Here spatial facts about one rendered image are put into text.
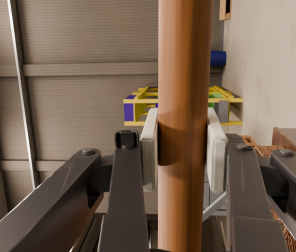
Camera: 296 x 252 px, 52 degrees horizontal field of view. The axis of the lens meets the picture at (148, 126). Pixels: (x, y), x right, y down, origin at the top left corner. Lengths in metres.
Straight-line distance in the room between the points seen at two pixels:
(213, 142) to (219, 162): 0.01
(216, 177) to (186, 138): 0.03
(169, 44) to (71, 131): 8.53
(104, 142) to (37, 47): 3.04
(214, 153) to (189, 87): 0.04
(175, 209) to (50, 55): 8.36
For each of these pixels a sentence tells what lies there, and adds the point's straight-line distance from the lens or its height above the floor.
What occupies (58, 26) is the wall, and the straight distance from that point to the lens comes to 8.42.
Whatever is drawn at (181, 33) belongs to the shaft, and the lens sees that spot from 0.17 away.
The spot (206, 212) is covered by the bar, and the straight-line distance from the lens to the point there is 1.22.
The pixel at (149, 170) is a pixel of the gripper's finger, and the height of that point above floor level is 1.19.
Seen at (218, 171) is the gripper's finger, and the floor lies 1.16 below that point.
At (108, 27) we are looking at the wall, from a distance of 8.06.
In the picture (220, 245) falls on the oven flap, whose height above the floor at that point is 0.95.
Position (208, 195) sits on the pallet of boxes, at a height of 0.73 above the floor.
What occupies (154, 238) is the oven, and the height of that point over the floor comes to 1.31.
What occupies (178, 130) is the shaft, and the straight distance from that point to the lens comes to 0.17.
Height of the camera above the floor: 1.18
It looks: 5 degrees up
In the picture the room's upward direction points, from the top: 90 degrees counter-clockwise
